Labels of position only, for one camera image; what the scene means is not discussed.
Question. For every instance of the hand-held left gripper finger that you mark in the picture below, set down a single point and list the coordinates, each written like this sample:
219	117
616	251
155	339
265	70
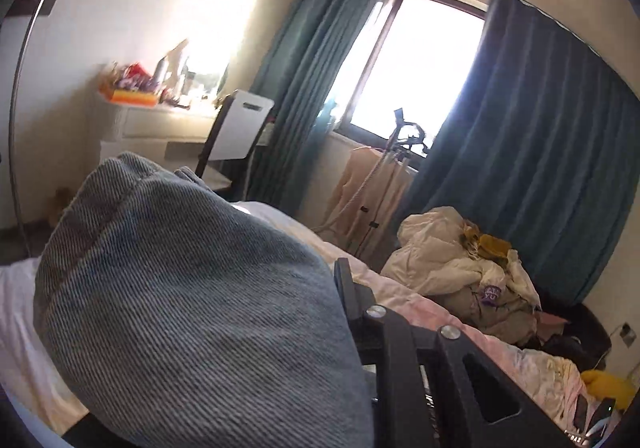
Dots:
400	353

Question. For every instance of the grey twill garment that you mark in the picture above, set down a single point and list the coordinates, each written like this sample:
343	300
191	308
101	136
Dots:
190	303

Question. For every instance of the black clothes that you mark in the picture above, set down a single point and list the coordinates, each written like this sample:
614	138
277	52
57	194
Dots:
580	328

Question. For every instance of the bed with pink sheet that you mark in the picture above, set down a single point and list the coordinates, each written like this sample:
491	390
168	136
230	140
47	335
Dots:
415	308

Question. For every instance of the white puffer jacket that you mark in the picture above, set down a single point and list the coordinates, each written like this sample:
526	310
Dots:
435	253

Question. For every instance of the beige garment purple label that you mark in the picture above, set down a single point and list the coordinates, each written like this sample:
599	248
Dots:
500	313

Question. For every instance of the yellow cloth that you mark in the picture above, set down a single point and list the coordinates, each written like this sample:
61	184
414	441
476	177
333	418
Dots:
492	243

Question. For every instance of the beige hanging garment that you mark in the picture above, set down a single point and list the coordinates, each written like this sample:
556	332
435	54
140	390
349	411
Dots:
365	193

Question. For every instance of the yellow plush toy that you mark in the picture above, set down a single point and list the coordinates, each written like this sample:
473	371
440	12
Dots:
607	385

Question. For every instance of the garment steamer stand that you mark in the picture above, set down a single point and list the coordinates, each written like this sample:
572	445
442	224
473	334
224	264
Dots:
400	133

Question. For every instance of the teal curtain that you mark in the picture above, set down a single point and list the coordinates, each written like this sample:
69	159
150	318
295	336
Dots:
540	138
310	78

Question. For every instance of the black and white chair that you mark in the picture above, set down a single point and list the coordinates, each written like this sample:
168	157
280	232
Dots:
235	128

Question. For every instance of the window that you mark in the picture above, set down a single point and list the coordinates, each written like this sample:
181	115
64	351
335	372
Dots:
415	68

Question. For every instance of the white desk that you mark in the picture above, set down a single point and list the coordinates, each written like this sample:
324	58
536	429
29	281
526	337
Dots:
160	128

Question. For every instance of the grey bottle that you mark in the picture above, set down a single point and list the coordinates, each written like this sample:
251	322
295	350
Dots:
160	76

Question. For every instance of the orange box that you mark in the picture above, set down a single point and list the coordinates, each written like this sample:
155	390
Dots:
132	98

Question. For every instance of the red snack packets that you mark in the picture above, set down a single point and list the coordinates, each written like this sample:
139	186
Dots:
135	74

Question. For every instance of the curved metal pole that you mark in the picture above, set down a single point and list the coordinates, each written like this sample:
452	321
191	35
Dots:
20	118

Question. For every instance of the wall socket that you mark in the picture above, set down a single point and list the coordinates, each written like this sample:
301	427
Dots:
625	329

